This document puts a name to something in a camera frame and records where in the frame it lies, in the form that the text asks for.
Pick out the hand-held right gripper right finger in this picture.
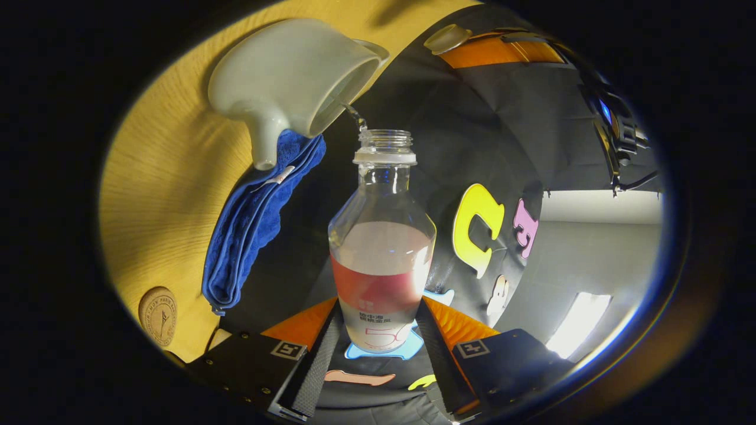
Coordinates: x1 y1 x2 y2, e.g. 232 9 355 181
416 295 576 417

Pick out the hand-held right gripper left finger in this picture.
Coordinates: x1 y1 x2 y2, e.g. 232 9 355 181
186 297 343 423

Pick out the white blue-patterned teacup lid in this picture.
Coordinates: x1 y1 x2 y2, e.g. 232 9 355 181
424 24 473 56

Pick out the clear plastic water bottle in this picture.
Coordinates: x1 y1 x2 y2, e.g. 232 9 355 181
328 130 438 355

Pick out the round cork coaster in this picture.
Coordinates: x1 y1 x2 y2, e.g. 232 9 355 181
138 287 178 348

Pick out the white ceramic teacup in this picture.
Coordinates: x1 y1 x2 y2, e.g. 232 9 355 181
208 18 390 171

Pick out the black backdrop cloth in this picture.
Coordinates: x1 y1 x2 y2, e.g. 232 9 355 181
236 3 662 425

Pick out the blue folded towel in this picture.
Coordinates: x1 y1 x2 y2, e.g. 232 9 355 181
202 130 327 316

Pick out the black cable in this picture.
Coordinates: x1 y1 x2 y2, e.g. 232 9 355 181
614 170 659 193

